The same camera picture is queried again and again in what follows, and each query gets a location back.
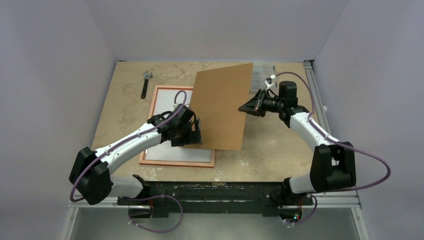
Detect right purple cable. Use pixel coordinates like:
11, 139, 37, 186
269, 71, 392, 227

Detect black adjustable wrench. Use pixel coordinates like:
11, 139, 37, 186
140, 70, 153, 99

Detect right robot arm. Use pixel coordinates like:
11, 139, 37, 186
238, 81, 357, 204

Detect sunset landscape photo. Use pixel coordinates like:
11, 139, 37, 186
138, 85, 215, 168

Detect red picture frame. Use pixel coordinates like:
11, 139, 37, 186
138, 85, 216, 169

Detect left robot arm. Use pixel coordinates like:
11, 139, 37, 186
69, 104, 202, 205

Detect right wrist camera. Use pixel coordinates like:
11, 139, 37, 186
264, 74, 277, 90

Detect purple cable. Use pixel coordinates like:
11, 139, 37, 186
69, 90, 188, 234
269, 71, 392, 227

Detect clear plastic screw box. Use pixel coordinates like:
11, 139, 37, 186
250, 62, 275, 93

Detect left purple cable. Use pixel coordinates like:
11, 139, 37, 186
69, 90, 188, 234

